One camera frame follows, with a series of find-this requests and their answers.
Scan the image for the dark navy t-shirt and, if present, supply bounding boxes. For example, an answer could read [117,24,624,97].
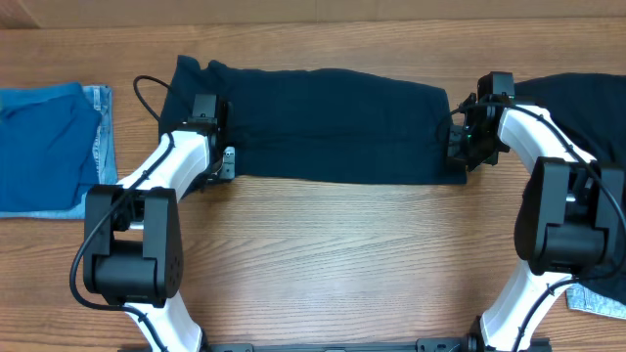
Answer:
[159,56,467,185]

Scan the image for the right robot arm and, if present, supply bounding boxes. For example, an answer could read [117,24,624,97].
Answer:
[416,71,625,351]

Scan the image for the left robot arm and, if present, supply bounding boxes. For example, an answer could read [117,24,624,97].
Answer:
[70,94,236,351]

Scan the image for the dark navy garment pile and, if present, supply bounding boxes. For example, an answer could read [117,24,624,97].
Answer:
[513,72,626,304]

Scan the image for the folded light blue jeans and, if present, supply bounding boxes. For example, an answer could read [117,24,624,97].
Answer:
[0,84,119,220]

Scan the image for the folded blue t-shirt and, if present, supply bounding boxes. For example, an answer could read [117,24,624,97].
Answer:
[0,81,103,213]

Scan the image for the light denim garment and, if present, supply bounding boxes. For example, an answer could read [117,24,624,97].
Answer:
[565,285,626,320]

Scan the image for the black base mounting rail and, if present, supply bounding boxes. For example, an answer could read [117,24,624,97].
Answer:
[116,336,553,352]

